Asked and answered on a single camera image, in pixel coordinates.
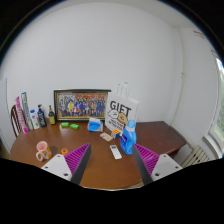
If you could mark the pink mug with orange dots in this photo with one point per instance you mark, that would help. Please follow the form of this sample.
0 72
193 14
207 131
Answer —
42 150

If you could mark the white remote control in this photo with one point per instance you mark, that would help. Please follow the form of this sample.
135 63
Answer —
116 152

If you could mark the long pink wrap box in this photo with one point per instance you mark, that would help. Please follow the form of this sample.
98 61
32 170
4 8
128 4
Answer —
21 116

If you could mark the brown yellow-labelled pump bottle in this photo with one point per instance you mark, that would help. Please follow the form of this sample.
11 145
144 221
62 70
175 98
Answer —
52 118

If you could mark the small beige snack packet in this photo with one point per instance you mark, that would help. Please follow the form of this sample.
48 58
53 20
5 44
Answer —
106 136

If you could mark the dark blue pump bottle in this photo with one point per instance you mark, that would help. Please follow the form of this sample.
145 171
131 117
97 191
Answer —
41 118

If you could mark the white blue-capped lotion bottle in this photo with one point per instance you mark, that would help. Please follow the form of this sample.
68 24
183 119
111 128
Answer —
34 120

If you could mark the wooden chair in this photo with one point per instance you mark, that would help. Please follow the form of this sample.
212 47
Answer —
14 121

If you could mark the long green-white wrap box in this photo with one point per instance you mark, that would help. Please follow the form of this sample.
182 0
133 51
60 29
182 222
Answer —
26 110

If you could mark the blue detergent bottle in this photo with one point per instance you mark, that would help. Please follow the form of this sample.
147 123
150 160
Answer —
128 140

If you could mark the blue tissue pack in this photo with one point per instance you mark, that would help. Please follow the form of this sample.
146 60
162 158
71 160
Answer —
95 126

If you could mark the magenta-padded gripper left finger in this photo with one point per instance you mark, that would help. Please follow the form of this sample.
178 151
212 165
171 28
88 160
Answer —
59 164

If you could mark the orange-capped juice bottle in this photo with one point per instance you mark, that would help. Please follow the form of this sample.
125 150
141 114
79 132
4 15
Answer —
64 151

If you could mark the puzzle cube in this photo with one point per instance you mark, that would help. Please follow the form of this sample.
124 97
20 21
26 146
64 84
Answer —
116 133

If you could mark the small green box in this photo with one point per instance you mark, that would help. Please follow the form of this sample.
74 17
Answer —
74 126
64 125

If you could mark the framed group photo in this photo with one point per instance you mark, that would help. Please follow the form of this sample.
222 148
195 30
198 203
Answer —
81 105

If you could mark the white radiator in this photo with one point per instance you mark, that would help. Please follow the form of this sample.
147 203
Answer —
196 156

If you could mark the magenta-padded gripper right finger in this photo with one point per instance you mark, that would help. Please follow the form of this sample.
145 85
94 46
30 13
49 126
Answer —
163 165

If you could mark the white paper gift bag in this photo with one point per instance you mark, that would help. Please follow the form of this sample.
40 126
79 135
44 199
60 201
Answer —
121 111

